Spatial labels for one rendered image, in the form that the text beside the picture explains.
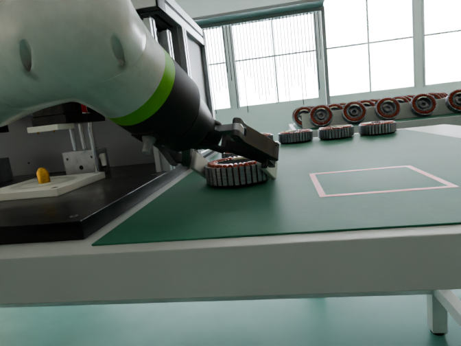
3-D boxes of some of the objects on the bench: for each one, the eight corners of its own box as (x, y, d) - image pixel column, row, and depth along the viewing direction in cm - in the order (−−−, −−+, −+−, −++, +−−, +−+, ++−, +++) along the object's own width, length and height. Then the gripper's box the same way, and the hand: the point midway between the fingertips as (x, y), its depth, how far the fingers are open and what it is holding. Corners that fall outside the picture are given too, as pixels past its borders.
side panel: (199, 166, 84) (182, 26, 79) (188, 167, 85) (169, 28, 79) (219, 152, 111) (206, 47, 106) (210, 153, 112) (197, 49, 107)
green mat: (844, 202, 26) (845, 199, 26) (91, 246, 35) (90, 244, 35) (404, 129, 118) (404, 128, 118) (226, 147, 127) (226, 146, 127)
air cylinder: (99, 174, 73) (95, 148, 72) (66, 178, 74) (61, 152, 73) (110, 170, 78) (106, 145, 77) (79, 174, 79) (75, 149, 78)
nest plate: (58, 195, 53) (56, 188, 53) (-28, 203, 56) (-30, 195, 55) (105, 177, 68) (104, 171, 68) (36, 183, 70) (35, 177, 70)
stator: (258, 188, 52) (256, 163, 51) (194, 189, 57) (191, 167, 56) (280, 173, 62) (278, 152, 61) (223, 175, 67) (221, 156, 66)
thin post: (100, 178, 67) (91, 126, 66) (92, 179, 67) (83, 127, 66) (104, 176, 69) (95, 125, 67) (97, 177, 69) (88, 127, 67)
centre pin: (46, 183, 60) (42, 167, 60) (36, 184, 61) (32, 169, 60) (53, 180, 62) (49, 166, 62) (43, 182, 63) (40, 167, 62)
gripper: (90, 147, 45) (181, 193, 64) (258, 132, 35) (308, 193, 54) (103, 96, 48) (187, 155, 67) (264, 68, 38) (310, 148, 57)
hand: (237, 168), depth 59 cm, fingers closed on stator, 11 cm apart
